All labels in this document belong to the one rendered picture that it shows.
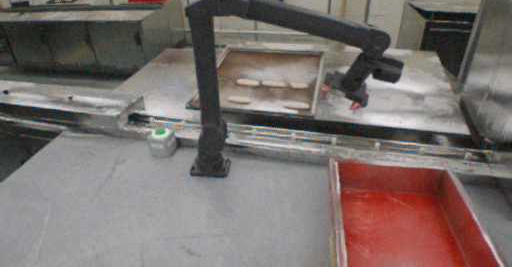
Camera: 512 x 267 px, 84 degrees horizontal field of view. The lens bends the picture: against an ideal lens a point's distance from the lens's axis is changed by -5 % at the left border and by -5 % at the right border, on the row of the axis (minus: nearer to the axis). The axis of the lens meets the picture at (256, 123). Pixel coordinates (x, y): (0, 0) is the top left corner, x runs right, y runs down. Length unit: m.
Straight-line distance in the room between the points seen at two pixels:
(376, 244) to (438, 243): 0.15
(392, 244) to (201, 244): 0.46
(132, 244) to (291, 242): 0.39
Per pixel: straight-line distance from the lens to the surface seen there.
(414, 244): 0.84
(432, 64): 1.56
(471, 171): 1.07
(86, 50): 4.30
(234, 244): 0.78
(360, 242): 0.80
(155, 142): 1.06
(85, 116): 1.32
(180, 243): 0.80
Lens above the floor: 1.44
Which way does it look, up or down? 31 degrees down
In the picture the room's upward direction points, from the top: 2 degrees counter-clockwise
